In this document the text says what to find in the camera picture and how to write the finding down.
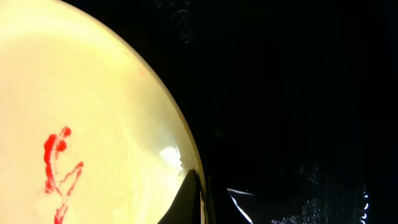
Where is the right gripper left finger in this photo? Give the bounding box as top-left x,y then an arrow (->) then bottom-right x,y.
158,169 -> 202,224

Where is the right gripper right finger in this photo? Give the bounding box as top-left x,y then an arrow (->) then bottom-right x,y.
206,175 -> 252,224

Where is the black round serving tray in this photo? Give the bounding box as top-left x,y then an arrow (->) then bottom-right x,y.
72,1 -> 397,223

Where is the yellow plate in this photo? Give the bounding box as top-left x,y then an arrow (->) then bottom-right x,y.
1,1 -> 206,223

